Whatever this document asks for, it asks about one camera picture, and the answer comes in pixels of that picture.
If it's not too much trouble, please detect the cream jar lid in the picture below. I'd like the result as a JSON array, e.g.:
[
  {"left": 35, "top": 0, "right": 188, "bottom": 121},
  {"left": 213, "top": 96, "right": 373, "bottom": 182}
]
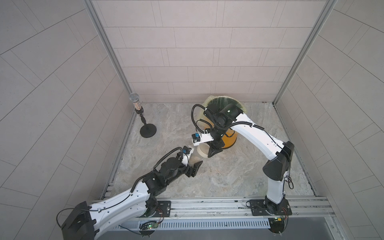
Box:
[{"left": 197, "top": 143, "right": 214, "bottom": 158}]

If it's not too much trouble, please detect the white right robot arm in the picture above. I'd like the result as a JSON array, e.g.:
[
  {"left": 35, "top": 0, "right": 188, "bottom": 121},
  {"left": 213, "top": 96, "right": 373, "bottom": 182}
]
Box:
[{"left": 191, "top": 104, "right": 295, "bottom": 215}]

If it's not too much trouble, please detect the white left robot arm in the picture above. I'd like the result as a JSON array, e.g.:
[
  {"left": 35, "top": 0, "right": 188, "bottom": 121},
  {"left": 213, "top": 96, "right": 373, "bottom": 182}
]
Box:
[{"left": 59, "top": 146, "right": 203, "bottom": 240}]

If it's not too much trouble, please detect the orange trash bin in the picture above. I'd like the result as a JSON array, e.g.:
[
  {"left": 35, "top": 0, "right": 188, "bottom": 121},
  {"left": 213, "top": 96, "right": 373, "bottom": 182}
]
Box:
[{"left": 204, "top": 109, "right": 239, "bottom": 150}]

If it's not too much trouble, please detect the green plastic bin liner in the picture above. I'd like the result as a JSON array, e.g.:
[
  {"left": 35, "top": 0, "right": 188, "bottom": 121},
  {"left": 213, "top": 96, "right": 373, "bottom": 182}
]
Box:
[{"left": 203, "top": 96, "right": 247, "bottom": 119}]

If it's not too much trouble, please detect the black stand with glass tube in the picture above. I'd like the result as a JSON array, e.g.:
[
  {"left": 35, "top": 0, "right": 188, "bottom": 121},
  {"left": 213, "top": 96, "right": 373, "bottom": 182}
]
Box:
[{"left": 130, "top": 93, "right": 157, "bottom": 138}]

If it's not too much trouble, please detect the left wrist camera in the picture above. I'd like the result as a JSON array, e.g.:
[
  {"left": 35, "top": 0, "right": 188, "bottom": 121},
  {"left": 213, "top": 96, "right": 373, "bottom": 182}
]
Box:
[{"left": 183, "top": 146, "right": 194, "bottom": 157}]

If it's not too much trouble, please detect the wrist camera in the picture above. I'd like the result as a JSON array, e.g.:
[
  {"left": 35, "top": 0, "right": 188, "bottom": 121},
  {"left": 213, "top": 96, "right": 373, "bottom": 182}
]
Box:
[
  {"left": 183, "top": 146, "right": 194, "bottom": 157},
  {"left": 192, "top": 133, "right": 214, "bottom": 146}
]

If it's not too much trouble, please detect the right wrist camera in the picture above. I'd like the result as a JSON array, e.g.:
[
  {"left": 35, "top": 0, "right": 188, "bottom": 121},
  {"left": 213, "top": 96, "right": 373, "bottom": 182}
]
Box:
[{"left": 192, "top": 133, "right": 214, "bottom": 146}]

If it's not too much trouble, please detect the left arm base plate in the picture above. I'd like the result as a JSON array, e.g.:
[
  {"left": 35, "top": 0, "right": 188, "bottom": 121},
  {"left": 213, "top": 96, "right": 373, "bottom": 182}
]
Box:
[{"left": 144, "top": 201, "right": 172, "bottom": 218}]

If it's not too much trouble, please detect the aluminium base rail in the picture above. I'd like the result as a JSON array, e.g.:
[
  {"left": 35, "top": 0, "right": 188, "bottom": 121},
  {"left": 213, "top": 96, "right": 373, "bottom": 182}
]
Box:
[{"left": 109, "top": 196, "right": 335, "bottom": 234}]

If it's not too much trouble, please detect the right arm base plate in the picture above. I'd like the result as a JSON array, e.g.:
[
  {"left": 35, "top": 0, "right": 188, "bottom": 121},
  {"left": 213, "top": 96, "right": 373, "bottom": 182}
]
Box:
[{"left": 246, "top": 197, "right": 292, "bottom": 216}]

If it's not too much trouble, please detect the metal frame corner post right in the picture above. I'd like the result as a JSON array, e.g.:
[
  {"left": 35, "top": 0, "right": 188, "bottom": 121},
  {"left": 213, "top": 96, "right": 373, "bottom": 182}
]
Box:
[{"left": 273, "top": 0, "right": 337, "bottom": 107}]

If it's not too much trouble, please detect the metal frame corner post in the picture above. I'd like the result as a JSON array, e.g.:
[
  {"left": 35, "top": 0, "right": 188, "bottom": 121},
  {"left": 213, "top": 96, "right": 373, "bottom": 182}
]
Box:
[
  {"left": 273, "top": 0, "right": 337, "bottom": 107},
  {"left": 83, "top": 0, "right": 134, "bottom": 97}
]

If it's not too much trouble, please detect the metal frame corner post left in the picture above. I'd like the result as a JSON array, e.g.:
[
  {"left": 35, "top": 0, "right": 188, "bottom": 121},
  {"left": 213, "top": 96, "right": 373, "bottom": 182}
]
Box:
[{"left": 83, "top": 0, "right": 134, "bottom": 97}]

